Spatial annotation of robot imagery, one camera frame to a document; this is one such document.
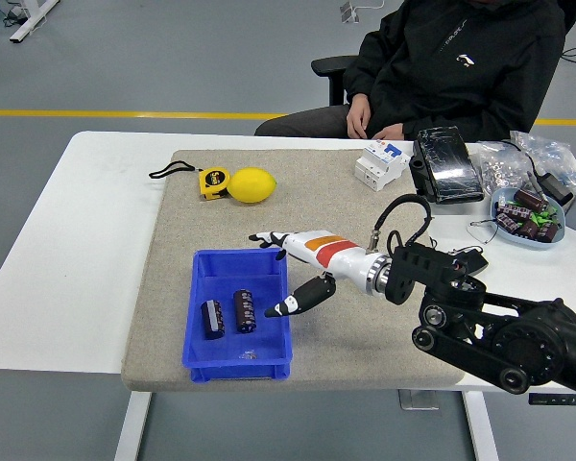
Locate person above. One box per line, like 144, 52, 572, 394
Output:
253, 0, 568, 143

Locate clear bag of washers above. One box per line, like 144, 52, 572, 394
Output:
474, 139, 534, 194

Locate person's left hand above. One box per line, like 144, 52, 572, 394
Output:
371, 123, 406, 142

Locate black chair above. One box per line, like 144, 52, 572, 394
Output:
310, 0, 576, 108

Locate white desk frame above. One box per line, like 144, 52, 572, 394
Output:
9, 0, 61, 45

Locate grey metal table bracket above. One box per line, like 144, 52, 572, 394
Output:
396, 389, 441, 411

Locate yellow tape measure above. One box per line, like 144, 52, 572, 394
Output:
148, 161, 232, 202

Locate black wrapped case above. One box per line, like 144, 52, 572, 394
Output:
409, 126, 485, 205

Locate white circuit breaker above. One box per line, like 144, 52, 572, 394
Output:
353, 139, 412, 192

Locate blue plastic box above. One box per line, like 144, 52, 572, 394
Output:
180, 247, 294, 383

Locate grey-brown mat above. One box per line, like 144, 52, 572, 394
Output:
120, 148, 467, 393

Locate black table control panel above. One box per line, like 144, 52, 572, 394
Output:
528, 393, 576, 408

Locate thin black wire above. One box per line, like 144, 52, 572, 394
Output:
467, 218, 501, 242

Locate person's right hand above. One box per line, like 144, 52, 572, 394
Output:
346, 92, 372, 140

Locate light blue bowl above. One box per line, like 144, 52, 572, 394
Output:
489, 186, 568, 251

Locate white table leg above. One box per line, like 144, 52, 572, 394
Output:
113, 391, 152, 461
462, 391, 501, 461

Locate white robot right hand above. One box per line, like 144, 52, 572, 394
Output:
248, 230, 379, 320

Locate clear bag of blue parts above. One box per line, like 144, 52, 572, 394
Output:
510, 132, 576, 193

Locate green plastic connectors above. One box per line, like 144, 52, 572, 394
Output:
531, 205, 561, 227

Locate yellow lemon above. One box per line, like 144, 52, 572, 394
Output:
227, 166, 277, 205

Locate black power adapter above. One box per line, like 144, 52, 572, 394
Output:
501, 138, 576, 208

